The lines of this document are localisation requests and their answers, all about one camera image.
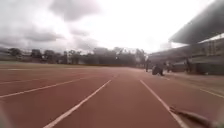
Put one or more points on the row of trees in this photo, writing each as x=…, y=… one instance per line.
x=100, y=56

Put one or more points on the red running track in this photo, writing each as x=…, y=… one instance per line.
x=126, y=100

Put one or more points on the dark bulky object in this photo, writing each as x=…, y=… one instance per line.
x=157, y=70

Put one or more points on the grandstand building with roof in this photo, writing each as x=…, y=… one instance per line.
x=206, y=50

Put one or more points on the robot's own part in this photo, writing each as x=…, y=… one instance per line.
x=193, y=116

